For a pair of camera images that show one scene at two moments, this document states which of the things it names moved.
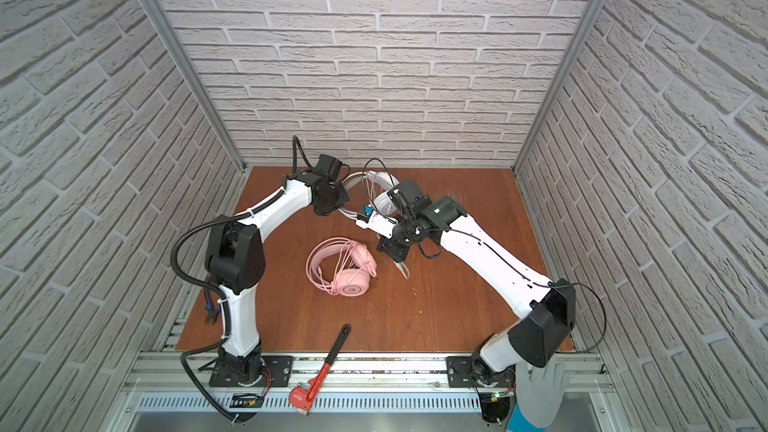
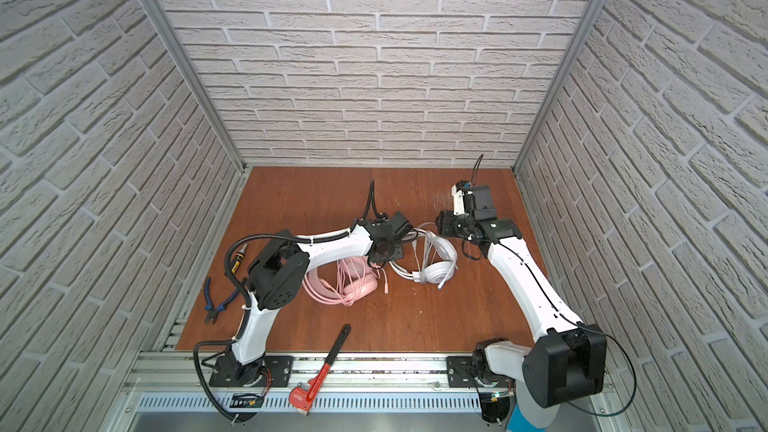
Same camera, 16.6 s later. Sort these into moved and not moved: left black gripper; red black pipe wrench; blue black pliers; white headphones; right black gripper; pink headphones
Moved: left black gripper; white headphones; right black gripper; pink headphones
Not moved: blue black pliers; red black pipe wrench
